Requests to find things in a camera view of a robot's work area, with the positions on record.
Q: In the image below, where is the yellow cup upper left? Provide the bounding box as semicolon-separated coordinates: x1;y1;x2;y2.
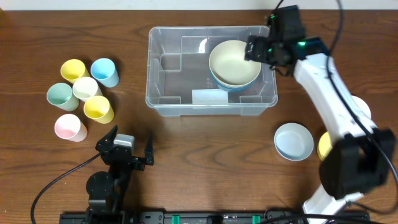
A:
60;59;90;84

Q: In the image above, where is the yellow cup lower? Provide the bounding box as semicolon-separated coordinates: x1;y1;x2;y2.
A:
83;95;114;124

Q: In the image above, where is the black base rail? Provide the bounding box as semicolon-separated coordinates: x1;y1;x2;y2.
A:
58;211;371;224

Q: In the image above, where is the light blue cup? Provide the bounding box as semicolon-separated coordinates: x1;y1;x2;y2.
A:
91;58;119;88

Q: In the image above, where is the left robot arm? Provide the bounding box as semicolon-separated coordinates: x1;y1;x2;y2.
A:
86;126;154;217

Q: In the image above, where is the yellow cup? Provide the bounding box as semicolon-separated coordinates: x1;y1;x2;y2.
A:
60;59;90;84
83;95;114;124

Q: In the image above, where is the mint green cup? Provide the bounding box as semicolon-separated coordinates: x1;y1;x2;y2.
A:
47;83;80;111

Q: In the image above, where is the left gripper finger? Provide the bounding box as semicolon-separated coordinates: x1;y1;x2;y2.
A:
144;133;154;166
96;125;118;148

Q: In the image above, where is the white small bowl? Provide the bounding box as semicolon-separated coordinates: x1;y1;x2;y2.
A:
352;95;371;119

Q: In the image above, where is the beige large bowl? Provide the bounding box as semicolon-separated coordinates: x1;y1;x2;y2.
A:
208;40;262;86

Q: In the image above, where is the white label in container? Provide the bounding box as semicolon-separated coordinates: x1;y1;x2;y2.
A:
192;89;228;105

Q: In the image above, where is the yellow small bowl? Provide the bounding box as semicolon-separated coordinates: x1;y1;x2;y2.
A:
317;132;332;161

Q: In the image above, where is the white cup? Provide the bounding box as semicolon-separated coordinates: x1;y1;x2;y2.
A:
72;77;103;102

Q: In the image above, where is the light grey small bowl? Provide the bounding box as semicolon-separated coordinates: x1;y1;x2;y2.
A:
274;123;314;161

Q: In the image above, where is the clear plastic storage container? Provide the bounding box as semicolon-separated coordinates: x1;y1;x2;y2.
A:
146;26;278;116

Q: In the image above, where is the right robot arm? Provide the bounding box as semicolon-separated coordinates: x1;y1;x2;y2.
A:
244;5;397;223

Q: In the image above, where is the pink cup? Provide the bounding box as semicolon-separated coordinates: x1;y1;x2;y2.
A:
54;114;88;142

